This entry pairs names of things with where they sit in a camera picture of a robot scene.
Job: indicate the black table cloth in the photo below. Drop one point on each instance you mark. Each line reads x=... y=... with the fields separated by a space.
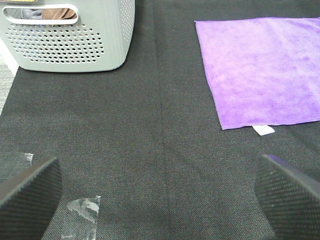
x=146 y=137

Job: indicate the clear tape strip near left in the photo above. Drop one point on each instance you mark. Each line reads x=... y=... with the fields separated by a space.
x=80 y=220

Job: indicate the grey perforated laundry basket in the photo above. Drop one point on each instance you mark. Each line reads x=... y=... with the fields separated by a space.
x=96 y=39

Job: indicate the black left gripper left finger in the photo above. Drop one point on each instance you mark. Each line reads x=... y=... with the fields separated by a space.
x=29 y=200

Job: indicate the grey towel in basket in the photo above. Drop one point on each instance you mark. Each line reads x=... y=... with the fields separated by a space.
x=31 y=14

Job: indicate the clear tape patch far left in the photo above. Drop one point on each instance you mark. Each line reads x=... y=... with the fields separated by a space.
x=25 y=158

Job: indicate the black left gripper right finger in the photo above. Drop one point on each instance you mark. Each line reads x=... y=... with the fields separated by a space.
x=289 y=199

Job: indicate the brown towel in basket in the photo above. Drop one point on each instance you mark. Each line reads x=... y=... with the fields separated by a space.
x=58 y=14

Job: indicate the purple microfibre towel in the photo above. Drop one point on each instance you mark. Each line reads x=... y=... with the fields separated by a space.
x=262 y=71

